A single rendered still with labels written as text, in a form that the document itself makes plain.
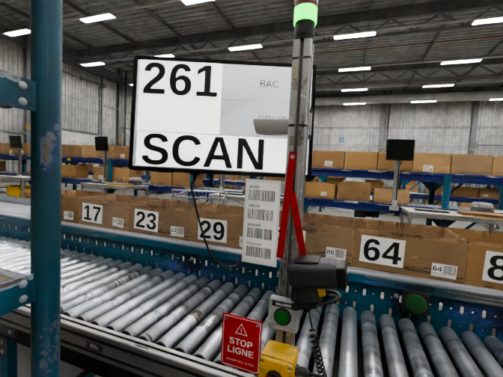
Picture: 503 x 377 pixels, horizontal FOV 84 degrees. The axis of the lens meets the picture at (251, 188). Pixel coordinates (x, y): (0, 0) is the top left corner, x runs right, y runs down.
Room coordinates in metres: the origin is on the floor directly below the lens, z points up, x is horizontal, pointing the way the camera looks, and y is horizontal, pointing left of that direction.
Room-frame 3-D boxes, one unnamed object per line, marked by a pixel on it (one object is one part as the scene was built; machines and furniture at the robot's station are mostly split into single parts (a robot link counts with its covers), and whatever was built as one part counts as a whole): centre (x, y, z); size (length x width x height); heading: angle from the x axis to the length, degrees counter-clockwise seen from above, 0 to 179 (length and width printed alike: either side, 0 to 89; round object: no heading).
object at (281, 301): (0.60, -0.09, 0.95); 0.07 x 0.03 x 0.07; 70
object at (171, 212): (1.60, 0.44, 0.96); 0.39 x 0.29 x 0.17; 70
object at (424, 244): (1.20, -0.66, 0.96); 0.39 x 0.29 x 0.17; 70
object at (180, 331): (1.01, 0.16, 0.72); 0.52 x 0.05 x 0.05; 160
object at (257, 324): (0.63, -0.02, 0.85); 0.16 x 0.01 x 0.13; 70
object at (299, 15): (0.63, -0.10, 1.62); 0.05 x 0.05 x 0.06
